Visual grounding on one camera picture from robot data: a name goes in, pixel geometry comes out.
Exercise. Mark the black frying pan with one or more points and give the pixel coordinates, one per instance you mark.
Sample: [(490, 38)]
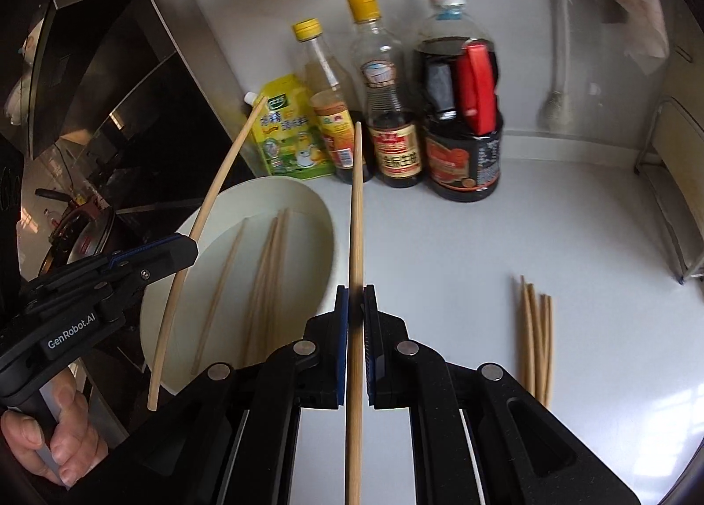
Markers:
[(55, 194)]

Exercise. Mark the yellow seasoning pouch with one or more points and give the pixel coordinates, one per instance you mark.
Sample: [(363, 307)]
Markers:
[(291, 142)]

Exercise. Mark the metal board rack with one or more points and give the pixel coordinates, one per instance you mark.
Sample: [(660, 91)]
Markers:
[(679, 266)]

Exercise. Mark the pot with glass lid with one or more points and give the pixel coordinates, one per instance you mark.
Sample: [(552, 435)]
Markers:
[(93, 241)]

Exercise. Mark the person's left hand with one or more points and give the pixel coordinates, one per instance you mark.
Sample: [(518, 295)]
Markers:
[(71, 428)]

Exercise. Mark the slim vinegar bottle yellow cap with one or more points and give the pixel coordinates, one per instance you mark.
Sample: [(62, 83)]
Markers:
[(330, 114)]

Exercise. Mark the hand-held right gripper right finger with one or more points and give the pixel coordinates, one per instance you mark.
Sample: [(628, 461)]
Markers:
[(371, 362)]

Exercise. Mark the white round bowl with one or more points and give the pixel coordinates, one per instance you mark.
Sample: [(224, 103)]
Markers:
[(308, 230)]

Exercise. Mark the soy sauce bottle yellow cap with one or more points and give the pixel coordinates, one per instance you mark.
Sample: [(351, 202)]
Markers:
[(393, 147)]

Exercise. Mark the black steel range hood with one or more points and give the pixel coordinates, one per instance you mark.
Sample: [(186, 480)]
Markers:
[(137, 70)]

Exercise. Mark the white plastic bundle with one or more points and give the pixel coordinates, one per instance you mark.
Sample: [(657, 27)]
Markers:
[(25, 92)]

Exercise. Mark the light wooden chopstick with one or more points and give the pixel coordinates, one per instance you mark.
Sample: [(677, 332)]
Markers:
[(259, 290), (220, 180), (356, 241), (220, 296)]

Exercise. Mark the white bottle brush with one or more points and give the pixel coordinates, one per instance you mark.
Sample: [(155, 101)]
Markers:
[(558, 43)]

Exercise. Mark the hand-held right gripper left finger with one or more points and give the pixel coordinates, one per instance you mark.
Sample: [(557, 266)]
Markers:
[(342, 351)]

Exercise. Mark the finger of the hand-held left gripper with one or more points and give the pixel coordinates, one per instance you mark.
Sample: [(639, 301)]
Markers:
[(143, 257), (165, 268)]

